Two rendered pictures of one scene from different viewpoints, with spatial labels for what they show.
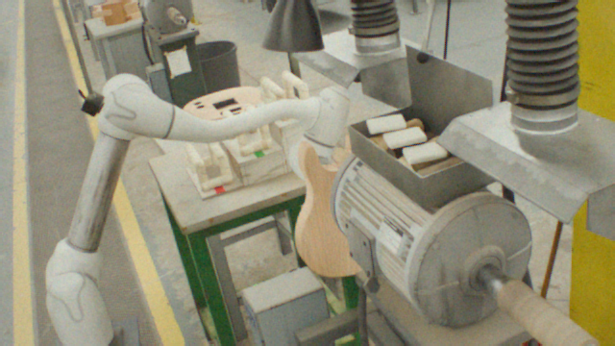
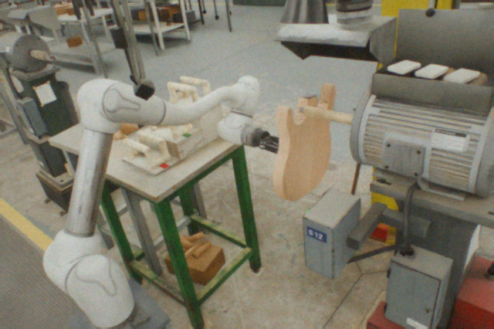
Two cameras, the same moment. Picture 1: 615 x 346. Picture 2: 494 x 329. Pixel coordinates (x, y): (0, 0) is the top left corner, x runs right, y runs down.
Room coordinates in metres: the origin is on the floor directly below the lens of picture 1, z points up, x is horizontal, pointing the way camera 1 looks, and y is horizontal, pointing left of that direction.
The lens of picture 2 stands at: (0.53, 0.70, 1.82)
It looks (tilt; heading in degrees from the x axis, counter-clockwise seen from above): 32 degrees down; 334
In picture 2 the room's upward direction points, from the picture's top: 9 degrees counter-clockwise
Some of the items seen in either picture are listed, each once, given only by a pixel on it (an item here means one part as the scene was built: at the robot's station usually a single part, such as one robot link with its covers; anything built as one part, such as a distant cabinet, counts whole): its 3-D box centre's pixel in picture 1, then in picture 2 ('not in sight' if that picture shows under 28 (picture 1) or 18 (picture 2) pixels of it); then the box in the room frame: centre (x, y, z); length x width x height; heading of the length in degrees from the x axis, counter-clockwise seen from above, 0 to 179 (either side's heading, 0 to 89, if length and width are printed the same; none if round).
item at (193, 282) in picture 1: (187, 260); (117, 230); (2.43, 0.56, 0.45); 0.05 x 0.05 x 0.90; 18
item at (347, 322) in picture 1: (338, 327); (367, 225); (1.14, 0.00, 1.02); 0.19 x 0.04 x 0.04; 108
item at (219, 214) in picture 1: (258, 252); (177, 208); (2.24, 0.24, 0.55); 0.62 x 0.58 x 0.76; 18
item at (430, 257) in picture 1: (422, 226); (428, 137); (1.12, -0.20, 1.25); 0.41 x 0.27 x 0.26; 18
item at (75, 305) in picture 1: (77, 308); (100, 286); (1.60, 0.74, 0.87); 0.18 x 0.16 x 0.22; 20
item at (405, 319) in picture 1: (447, 298); (447, 183); (1.06, -0.23, 1.11); 0.36 x 0.24 x 0.04; 18
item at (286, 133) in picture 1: (290, 132); (194, 118); (2.25, 0.03, 1.02); 0.27 x 0.15 x 0.17; 18
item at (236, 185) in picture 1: (213, 177); (150, 159); (2.16, 0.33, 0.94); 0.27 x 0.15 x 0.01; 18
